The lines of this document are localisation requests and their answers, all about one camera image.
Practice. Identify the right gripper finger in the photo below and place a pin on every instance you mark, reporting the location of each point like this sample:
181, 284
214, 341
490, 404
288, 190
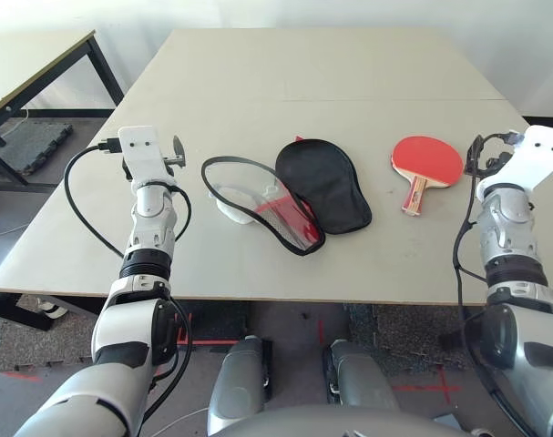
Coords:
475, 148

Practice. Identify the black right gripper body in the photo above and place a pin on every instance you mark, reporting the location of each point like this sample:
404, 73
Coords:
497, 164

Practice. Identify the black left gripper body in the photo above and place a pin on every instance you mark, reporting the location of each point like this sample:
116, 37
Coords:
171, 161

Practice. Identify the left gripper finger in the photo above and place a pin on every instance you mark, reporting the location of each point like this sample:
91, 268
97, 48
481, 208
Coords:
179, 148

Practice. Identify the red ping-pong paddle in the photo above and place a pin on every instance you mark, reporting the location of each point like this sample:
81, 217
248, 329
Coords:
422, 157

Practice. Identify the red black paddle case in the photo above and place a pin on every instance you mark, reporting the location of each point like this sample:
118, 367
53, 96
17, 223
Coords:
330, 191

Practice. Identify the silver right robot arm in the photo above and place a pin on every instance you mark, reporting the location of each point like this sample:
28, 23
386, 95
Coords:
508, 227

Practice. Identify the black-framed side table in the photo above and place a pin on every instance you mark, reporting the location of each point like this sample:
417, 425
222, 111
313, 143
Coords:
105, 68

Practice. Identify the black foam puzzle mat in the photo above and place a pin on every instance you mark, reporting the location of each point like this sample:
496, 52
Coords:
34, 145

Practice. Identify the speckled rubber floor mat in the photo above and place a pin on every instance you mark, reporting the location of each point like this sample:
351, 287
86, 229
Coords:
53, 341
408, 332

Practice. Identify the red tape cross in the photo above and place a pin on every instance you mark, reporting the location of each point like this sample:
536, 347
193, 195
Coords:
442, 388

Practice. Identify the grey robot left leg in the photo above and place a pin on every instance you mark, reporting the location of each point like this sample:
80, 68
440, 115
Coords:
239, 382

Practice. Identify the grey robot leg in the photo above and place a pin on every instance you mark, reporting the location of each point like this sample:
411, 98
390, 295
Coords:
239, 382
358, 378

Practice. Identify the grey robot right leg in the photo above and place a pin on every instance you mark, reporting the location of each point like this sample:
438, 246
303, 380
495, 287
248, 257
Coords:
358, 378

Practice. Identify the grey floor pedal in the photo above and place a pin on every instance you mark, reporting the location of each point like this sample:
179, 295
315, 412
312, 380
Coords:
448, 419

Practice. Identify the grey robot torso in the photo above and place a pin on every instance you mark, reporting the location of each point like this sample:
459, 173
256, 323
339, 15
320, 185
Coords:
330, 423

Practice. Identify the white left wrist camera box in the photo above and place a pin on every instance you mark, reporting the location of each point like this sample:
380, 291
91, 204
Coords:
141, 150

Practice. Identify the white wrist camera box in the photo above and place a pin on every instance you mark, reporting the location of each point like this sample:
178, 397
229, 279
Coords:
141, 150
531, 155

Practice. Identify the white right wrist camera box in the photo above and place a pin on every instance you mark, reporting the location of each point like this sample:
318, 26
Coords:
531, 155

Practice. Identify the black table frame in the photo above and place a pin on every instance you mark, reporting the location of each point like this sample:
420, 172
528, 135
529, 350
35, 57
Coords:
25, 316

